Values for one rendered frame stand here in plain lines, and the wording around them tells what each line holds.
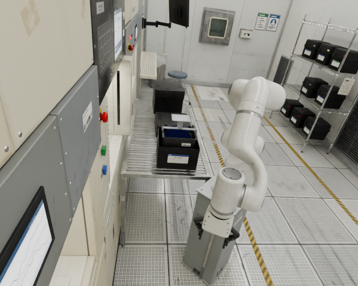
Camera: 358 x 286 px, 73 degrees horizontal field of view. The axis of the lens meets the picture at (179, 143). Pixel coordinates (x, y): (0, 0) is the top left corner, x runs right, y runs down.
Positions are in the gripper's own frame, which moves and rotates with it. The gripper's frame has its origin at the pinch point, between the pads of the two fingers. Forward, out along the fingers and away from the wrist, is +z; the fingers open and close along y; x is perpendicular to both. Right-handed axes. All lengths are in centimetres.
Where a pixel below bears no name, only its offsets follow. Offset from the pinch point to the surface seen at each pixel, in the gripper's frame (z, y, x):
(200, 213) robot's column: 42, 12, -50
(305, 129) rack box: 76, -87, -320
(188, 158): 15, 29, -68
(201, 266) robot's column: 88, 2, -46
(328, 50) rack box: -36, -78, -339
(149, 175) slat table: 25, 50, -51
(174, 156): 15, 38, -64
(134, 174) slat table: 25, 58, -47
